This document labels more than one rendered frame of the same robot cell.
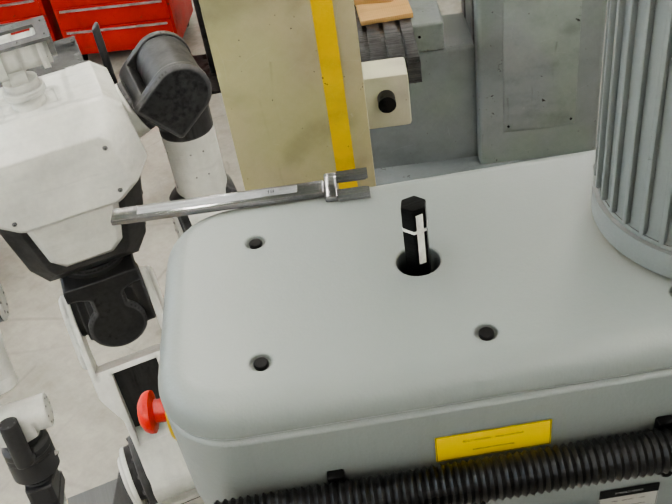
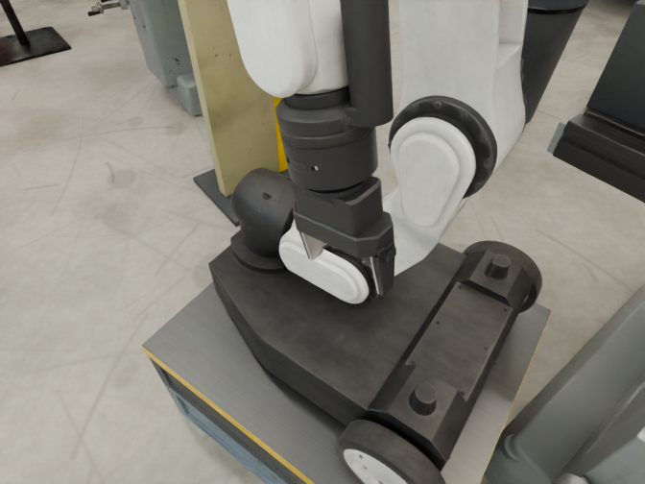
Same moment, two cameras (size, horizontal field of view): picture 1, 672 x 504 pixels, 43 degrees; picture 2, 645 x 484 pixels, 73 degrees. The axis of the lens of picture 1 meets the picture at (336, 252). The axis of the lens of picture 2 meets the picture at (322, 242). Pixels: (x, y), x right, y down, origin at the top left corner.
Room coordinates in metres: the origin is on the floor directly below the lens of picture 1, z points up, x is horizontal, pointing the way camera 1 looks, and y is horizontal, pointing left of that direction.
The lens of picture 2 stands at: (0.79, 0.86, 1.34)
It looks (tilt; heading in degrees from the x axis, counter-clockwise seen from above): 46 degrees down; 321
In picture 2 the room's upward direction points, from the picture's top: straight up
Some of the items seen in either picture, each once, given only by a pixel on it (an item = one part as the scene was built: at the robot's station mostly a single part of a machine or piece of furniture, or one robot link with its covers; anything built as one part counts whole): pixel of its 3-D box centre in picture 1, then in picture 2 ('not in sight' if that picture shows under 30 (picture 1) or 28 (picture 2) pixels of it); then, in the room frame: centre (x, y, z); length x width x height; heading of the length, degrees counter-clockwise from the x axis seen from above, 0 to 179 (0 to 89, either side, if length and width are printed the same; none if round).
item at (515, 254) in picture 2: not in sight; (496, 278); (1.05, 0.10, 0.50); 0.20 x 0.05 x 0.20; 16
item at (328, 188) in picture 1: (239, 199); not in sight; (0.65, 0.08, 1.89); 0.24 x 0.04 x 0.01; 87
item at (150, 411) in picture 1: (157, 410); not in sight; (0.53, 0.19, 1.76); 0.04 x 0.03 x 0.04; 0
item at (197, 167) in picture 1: (202, 185); not in sight; (1.24, 0.21, 1.52); 0.13 x 0.12 x 0.22; 107
